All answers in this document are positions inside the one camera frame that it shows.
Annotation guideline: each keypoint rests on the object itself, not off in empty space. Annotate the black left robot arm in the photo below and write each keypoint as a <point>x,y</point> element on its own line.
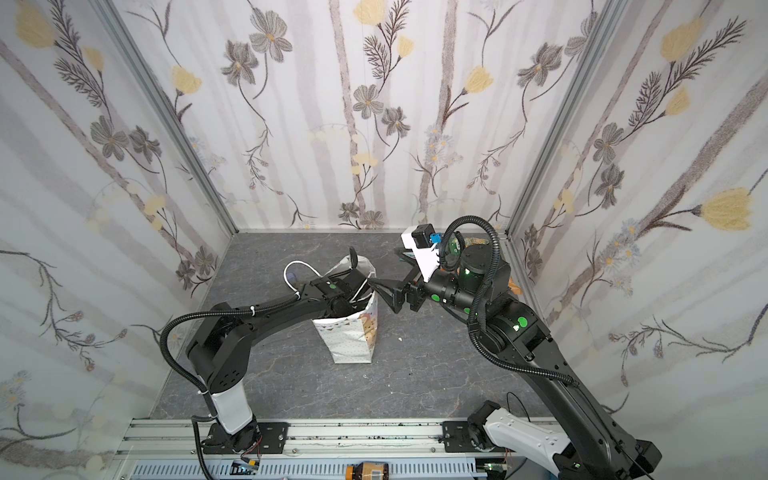
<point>220,349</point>

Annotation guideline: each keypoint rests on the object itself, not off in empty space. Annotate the white patterned paper bag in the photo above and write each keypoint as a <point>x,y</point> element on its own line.
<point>348,320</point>

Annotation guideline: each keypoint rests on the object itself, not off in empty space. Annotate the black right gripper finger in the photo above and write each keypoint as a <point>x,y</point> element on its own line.
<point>392,292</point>
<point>405,273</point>

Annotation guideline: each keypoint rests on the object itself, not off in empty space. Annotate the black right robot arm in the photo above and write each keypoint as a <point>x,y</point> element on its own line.
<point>463,270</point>

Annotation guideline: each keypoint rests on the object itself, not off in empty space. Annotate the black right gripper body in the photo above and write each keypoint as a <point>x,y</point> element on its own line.
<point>411,290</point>

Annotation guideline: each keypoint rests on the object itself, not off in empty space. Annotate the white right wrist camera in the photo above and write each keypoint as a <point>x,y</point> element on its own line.
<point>423,242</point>

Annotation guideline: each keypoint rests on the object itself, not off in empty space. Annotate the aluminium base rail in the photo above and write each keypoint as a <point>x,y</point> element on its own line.
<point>415,448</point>

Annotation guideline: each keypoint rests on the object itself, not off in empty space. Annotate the orange black device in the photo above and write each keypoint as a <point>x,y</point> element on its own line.
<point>368,471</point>

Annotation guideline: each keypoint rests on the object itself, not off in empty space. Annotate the orange snack bag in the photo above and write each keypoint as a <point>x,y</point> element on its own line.
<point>514,288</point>

